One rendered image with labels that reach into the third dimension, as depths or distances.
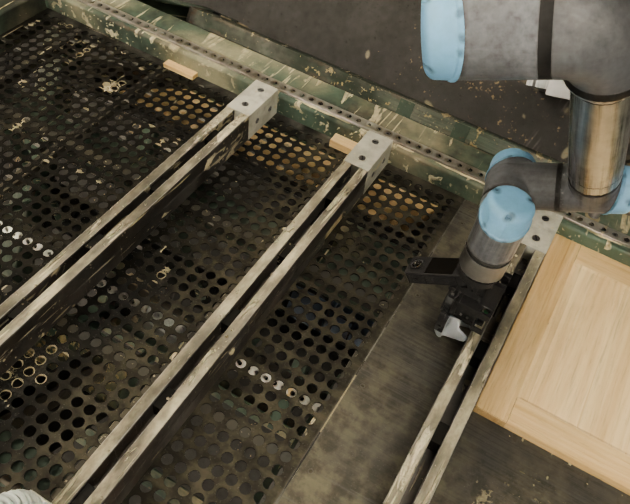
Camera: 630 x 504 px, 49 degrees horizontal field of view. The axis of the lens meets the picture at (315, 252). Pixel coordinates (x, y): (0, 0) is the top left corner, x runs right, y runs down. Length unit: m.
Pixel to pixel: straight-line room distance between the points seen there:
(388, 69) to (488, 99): 0.37
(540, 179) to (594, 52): 0.38
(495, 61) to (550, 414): 0.70
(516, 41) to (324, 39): 1.87
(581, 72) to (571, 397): 0.69
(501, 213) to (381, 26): 1.59
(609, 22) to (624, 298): 0.84
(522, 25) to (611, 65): 0.10
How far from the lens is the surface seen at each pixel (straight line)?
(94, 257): 1.30
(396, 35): 2.52
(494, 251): 1.07
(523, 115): 2.44
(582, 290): 1.49
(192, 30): 1.88
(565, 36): 0.76
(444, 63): 0.79
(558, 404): 1.31
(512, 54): 0.77
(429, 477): 1.10
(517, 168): 1.13
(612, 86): 0.83
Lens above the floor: 2.43
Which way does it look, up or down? 65 degrees down
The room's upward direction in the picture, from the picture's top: 120 degrees counter-clockwise
